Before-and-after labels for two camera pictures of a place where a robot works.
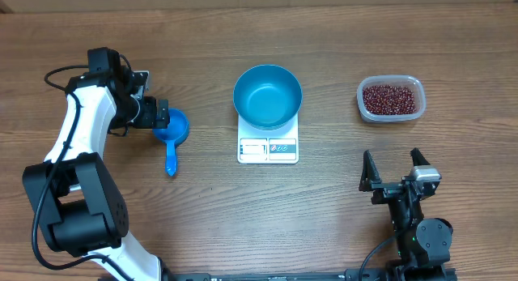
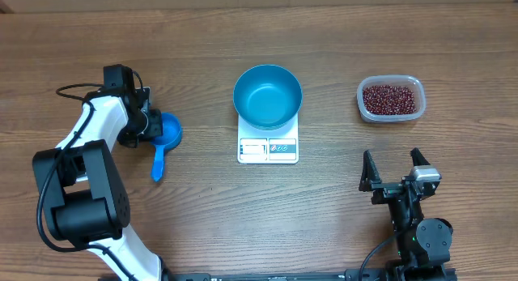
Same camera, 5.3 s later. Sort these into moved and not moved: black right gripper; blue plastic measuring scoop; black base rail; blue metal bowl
Moved: blue plastic measuring scoop
Not moved: black base rail; blue metal bowl; black right gripper
